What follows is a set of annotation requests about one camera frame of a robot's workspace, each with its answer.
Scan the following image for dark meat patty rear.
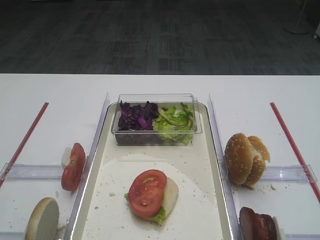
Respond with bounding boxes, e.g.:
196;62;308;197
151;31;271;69
255;213;277;240

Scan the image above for right long clear divider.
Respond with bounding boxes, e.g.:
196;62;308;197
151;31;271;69
207;94;243;240

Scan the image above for right upper clear crossbar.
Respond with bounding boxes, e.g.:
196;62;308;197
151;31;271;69
260;165;318;183

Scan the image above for dark meat patty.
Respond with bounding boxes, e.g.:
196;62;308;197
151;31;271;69
239;207;259;240
255;213;277;240

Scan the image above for green lettuce in container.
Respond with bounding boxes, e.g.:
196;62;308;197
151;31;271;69
153;103;194;145

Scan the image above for metal baking tray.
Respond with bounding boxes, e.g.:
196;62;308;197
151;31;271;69
65;103;232;240

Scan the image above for left lower clear crossbar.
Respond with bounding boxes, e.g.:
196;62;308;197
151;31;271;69
0;232;25;240

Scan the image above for red strip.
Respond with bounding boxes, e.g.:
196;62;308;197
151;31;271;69
270;102;320;201
0;102;49;187

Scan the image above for white patty stand block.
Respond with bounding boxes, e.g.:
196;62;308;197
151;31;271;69
272;216;287;240

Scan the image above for white floor stand base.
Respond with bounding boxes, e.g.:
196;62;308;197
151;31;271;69
282;0;312;35

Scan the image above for right lower clear crossbar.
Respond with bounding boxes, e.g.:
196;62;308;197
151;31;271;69
280;228;320;240

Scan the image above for left upper clear crossbar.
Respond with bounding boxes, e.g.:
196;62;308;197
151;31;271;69
0;163;64;181

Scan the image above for lettuce leaf on bun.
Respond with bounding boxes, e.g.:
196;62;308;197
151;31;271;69
124;192;167;224

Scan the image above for sesame bun front right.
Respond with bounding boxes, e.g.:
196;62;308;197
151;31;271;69
224;132;254;185

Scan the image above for right red strip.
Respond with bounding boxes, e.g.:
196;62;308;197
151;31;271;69
270;102;320;201

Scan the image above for clear crossbar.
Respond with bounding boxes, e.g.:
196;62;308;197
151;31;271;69
0;163;64;181
280;228;320;240
260;165;318;183
0;232;25;240

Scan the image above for upright bun half left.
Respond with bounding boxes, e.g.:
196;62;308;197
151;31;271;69
24;197;60;240

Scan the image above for sesame bun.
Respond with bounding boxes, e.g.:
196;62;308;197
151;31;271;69
224;132;254;185
245;136;271;188

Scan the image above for left red strip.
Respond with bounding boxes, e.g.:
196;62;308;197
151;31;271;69
0;102;49;187

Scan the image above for white tomato stand block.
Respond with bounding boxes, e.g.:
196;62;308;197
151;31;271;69
61;147;72;169

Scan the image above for clear plastic salad container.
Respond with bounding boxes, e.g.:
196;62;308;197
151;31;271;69
111;93;202;146

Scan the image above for sesame bun rear right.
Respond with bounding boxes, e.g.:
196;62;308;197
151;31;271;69
245;136;271;188

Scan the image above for dark meat patty front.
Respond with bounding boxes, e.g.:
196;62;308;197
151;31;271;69
239;207;259;240

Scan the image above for bottom bun slice on tray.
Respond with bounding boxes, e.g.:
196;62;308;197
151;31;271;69
126;176;180;222

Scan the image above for purple cabbage shreds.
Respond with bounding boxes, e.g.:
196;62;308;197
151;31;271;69
118;101;159;131

